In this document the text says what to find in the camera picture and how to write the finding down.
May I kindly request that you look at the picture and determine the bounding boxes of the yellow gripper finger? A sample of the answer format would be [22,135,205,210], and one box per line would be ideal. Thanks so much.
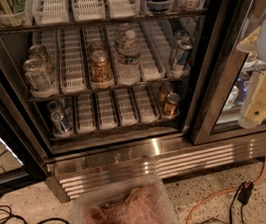
[238,70,266,129]
[236,26,260,53]

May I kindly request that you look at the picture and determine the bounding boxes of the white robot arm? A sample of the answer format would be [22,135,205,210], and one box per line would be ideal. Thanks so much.
[236,19,266,129]

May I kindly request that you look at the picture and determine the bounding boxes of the closed glass fridge door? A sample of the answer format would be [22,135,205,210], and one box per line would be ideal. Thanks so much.
[191,0,266,145]

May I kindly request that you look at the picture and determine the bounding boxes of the blue silver can front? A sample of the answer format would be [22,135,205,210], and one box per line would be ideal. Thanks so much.
[172,39,192,72]

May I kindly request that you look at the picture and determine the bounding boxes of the blue silver can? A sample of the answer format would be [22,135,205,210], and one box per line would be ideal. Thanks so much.
[174,29,190,41]
[172,39,192,72]

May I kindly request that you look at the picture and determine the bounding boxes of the blue silver can rear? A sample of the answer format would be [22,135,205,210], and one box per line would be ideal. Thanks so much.
[174,29,190,41]

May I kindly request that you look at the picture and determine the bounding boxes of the brown can rear bottom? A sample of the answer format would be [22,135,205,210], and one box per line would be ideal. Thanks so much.
[158,82,174,105]

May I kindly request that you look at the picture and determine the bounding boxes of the brown can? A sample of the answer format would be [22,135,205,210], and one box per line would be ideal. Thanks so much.
[158,82,174,105]
[162,92,180,116]

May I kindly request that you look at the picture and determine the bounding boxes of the brown can front bottom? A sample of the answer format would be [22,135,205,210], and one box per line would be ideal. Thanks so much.
[162,92,180,116]

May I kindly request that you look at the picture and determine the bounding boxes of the steel fridge base grille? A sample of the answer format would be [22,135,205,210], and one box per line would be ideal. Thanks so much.
[45,132,266,203]

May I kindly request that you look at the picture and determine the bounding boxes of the orange can front middle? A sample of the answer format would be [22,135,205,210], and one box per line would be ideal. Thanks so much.
[91,50,111,83]

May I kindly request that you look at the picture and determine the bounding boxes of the orange can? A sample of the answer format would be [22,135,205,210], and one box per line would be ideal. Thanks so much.
[88,38,107,53]
[91,50,111,83]

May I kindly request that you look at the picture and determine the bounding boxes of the orange can rear middle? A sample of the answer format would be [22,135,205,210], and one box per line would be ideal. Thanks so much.
[88,38,107,53]

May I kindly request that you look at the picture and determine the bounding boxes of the blue can rear bottom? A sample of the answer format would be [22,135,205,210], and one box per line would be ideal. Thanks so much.
[47,99,71,116]

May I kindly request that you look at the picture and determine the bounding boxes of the blue can front bottom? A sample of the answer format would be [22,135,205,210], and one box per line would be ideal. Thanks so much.
[50,111,71,134]

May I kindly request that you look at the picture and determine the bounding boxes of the silver can front left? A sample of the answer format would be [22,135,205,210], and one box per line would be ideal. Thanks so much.
[23,58,53,91]

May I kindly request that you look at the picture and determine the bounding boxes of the silver can rear left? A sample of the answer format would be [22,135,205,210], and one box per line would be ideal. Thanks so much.
[29,44,55,75]

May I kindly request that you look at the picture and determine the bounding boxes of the open fridge door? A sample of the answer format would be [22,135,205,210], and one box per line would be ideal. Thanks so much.
[0,82,46,195]

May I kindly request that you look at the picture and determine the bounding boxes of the black power adapter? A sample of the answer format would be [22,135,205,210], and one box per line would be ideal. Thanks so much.
[237,182,254,205]

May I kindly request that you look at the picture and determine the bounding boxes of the clear water bottle front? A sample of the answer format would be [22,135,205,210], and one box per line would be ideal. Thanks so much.
[117,30,141,86]

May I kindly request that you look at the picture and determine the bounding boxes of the clear water bottle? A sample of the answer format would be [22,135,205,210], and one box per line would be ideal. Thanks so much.
[114,22,130,46]
[117,30,141,86]

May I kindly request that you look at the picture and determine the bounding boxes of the clear water bottle rear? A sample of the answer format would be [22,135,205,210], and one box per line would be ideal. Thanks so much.
[114,22,130,46]

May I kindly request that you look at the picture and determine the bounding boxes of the clear plastic bin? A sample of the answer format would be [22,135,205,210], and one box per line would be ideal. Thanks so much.
[73,175,178,224]

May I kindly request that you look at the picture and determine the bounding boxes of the orange extension cord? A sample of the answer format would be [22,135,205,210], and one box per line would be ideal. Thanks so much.
[185,155,266,224]

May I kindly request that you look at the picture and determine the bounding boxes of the black floor cables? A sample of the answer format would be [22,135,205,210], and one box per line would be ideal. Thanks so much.
[0,194,71,224]

